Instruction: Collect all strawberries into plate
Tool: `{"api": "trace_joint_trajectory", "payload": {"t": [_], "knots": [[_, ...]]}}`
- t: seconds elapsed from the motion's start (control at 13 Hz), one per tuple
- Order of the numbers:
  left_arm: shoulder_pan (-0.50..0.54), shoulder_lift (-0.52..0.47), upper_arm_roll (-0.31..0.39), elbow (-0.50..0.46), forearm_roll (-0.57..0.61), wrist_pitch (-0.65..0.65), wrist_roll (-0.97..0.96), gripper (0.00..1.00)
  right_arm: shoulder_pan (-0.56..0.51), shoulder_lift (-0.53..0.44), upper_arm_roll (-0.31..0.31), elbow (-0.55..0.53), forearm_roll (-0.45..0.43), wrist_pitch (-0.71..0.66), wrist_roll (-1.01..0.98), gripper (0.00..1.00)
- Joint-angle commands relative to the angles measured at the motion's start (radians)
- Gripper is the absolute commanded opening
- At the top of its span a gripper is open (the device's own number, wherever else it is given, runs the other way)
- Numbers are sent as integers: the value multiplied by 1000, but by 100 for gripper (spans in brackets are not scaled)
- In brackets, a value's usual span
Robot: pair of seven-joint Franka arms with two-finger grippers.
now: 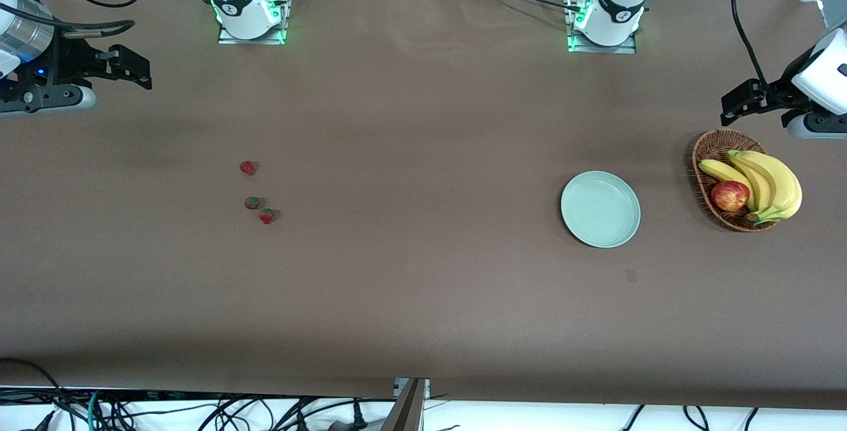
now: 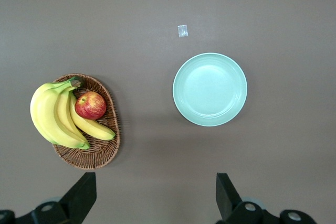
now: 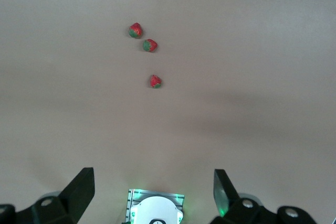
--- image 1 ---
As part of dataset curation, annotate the pale green round plate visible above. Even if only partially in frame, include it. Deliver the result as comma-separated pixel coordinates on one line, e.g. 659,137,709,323
560,171,641,249

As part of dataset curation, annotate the brown wicker basket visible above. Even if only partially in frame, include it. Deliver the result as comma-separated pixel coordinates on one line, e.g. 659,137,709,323
692,128,781,232

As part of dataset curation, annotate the yellow banana bunch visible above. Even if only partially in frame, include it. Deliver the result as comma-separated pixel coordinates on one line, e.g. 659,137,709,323
699,149,803,227

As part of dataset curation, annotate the red apple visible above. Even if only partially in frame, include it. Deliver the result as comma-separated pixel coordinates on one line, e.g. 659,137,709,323
711,181,751,213

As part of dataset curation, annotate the brown table cover cloth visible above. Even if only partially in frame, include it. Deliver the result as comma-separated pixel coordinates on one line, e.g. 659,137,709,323
0,0,847,412

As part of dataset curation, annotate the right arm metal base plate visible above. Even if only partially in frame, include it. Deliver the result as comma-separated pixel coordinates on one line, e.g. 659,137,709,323
217,0,288,45

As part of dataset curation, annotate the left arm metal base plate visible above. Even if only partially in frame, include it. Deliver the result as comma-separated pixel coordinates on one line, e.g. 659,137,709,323
566,0,637,54

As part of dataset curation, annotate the camera mount post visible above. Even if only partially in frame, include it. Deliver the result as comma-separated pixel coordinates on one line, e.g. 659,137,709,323
380,377,431,431

